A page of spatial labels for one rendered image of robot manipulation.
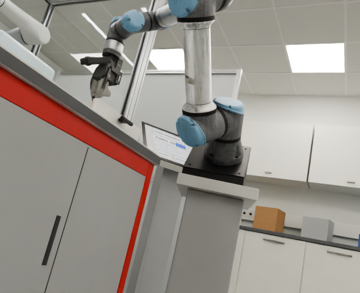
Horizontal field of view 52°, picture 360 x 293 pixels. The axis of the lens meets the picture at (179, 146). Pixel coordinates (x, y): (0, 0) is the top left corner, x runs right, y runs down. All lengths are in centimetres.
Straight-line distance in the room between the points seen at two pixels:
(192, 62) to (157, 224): 122
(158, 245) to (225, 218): 94
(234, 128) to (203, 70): 26
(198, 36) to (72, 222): 65
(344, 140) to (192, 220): 345
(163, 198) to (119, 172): 124
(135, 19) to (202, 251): 86
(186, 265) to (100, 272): 39
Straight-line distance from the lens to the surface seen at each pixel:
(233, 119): 131
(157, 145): 216
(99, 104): 128
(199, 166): 136
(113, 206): 97
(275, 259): 401
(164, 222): 219
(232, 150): 137
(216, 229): 130
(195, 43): 116
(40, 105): 75
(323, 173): 447
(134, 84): 206
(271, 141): 465
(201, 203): 130
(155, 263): 219
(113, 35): 153
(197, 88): 119
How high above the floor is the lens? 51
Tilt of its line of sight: 15 degrees up
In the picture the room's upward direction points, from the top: 13 degrees clockwise
